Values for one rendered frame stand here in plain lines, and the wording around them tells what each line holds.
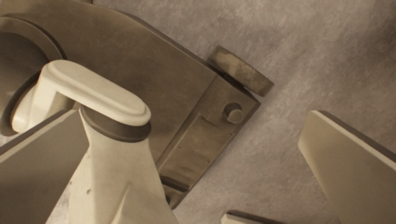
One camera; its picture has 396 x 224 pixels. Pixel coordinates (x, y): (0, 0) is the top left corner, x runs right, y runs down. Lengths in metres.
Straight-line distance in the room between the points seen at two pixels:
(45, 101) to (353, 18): 0.88
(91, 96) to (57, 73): 0.06
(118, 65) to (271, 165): 0.73
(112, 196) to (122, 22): 0.36
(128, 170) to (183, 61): 0.28
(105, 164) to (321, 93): 0.77
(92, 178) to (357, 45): 0.88
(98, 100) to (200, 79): 0.25
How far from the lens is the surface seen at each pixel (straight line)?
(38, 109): 0.42
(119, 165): 0.34
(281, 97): 0.79
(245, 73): 0.50
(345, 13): 0.85
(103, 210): 0.28
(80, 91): 0.39
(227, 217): 1.06
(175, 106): 0.53
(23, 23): 0.57
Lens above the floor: 0.66
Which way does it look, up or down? 65 degrees down
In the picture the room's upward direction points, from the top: 168 degrees clockwise
